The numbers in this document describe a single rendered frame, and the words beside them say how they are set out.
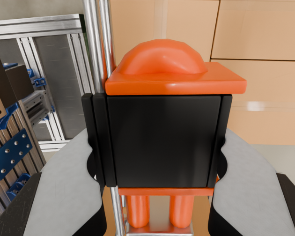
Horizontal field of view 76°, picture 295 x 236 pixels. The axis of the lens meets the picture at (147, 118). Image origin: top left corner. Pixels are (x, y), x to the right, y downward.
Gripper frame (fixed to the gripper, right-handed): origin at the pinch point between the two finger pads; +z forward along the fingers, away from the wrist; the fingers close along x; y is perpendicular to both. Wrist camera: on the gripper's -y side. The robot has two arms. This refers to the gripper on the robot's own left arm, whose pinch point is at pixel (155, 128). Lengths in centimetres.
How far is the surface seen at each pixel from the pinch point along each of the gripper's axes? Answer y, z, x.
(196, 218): 54, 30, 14
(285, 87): 20, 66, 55
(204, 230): 54, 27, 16
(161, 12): -9, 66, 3
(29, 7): -15, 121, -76
